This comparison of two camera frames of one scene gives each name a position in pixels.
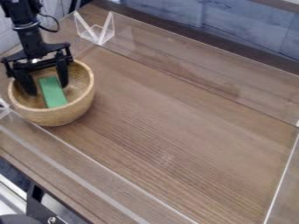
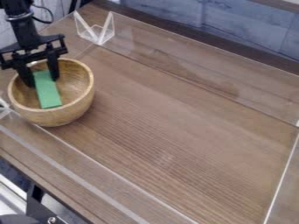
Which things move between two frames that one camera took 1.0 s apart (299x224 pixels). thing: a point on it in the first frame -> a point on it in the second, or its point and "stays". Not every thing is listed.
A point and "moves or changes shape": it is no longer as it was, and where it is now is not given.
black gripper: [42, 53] -> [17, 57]
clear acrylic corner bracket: [97, 32] stays
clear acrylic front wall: [92, 187] stays
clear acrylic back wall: [246, 80] stays
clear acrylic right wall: [285, 211] stays
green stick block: [53, 91] moves or changes shape
